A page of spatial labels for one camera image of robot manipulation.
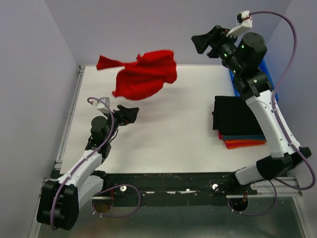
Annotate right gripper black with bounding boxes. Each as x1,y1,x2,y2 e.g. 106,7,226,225
190,25,242,75

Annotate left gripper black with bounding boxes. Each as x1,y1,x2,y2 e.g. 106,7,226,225
103,105,139,142

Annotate red t shirt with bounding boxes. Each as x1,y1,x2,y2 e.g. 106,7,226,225
96,50,177,101
218,131,223,140

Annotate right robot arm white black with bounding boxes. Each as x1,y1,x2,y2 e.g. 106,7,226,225
191,25,312,194

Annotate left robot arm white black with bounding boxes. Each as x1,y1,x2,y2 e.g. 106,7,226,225
36,105,139,231

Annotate blue plastic bin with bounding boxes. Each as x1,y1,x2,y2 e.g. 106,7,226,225
229,60,274,101

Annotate black folded t shirt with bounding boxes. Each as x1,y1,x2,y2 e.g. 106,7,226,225
212,96,263,136

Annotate red folded t shirt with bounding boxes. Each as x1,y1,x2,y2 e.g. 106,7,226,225
218,131,223,140

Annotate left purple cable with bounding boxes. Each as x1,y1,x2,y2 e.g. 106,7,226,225
50,97,141,231

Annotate purple cable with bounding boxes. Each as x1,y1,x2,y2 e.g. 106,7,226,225
50,97,141,231
227,10,317,216

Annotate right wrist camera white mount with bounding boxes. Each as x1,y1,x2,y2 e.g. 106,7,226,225
226,10,253,38

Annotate side aluminium table rail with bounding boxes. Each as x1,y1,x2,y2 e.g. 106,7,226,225
53,65,86,170

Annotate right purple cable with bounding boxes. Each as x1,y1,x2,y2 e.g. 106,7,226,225
227,10,317,216

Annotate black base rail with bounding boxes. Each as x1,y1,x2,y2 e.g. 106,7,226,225
51,169,258,208

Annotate right aluminium extrusion rail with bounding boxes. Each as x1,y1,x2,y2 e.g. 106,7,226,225
226,179,302,199

